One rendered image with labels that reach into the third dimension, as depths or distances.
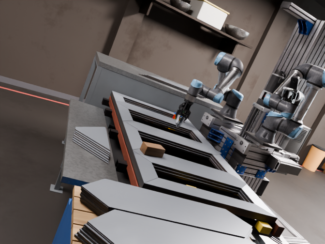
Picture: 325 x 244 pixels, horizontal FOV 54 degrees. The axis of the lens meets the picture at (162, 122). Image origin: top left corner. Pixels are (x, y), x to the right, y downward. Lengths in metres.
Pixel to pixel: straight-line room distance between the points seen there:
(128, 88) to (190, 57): 2.96
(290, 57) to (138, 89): 1.31
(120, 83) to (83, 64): 2.29
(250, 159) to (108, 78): 1.36
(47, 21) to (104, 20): 0.80
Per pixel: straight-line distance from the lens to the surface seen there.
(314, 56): 2.85
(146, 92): 2.92
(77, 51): 5.05
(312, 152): 8.34
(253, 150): 2.51
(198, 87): 2.24
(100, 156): 1.71
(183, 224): 1.27
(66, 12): 4.94
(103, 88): 2.87
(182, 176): 1.72
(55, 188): 2.79
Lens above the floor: 1.44
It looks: 14 degrees down
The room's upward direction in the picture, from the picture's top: 24 degrees clockwise
